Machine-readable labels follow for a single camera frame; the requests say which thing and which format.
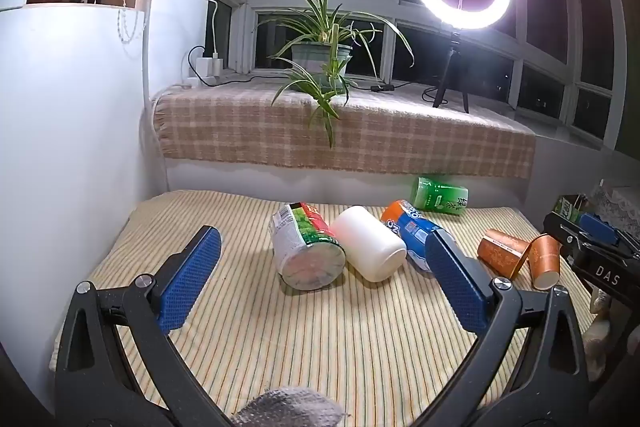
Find striped mat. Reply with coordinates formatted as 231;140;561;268
47;189;601;427

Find grey fuzzy cloth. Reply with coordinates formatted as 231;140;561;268
232;387;351;427

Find lace cloth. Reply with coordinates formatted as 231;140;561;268
585;179;640;239

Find white charger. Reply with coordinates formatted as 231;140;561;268
196;53;224;80

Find red green noodle cup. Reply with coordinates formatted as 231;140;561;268
270;202;347;292

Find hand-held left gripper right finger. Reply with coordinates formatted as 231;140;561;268
414;228;601;427

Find brown patterned paper cup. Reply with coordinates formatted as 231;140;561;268
477;228;532;280

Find orange paper cup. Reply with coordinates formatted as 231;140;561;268
529;234;564;292

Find black tripod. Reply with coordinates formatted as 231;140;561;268
432;31;471;114

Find potted spider plant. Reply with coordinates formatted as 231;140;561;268
252;0;416;150

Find blue orange snack can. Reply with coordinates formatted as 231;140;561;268
380;199;453;278

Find green carton box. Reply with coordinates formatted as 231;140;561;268
556;194;589;224

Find plaid blanket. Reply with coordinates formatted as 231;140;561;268
151;82;537;180

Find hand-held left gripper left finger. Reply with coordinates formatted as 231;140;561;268
54;225;235;427

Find green drink can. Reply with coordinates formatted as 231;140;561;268
411;177;471;219

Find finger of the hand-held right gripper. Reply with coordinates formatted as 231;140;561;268
543;212;591;265
579;212;640;253

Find white cup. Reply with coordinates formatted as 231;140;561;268
330;205;407;283

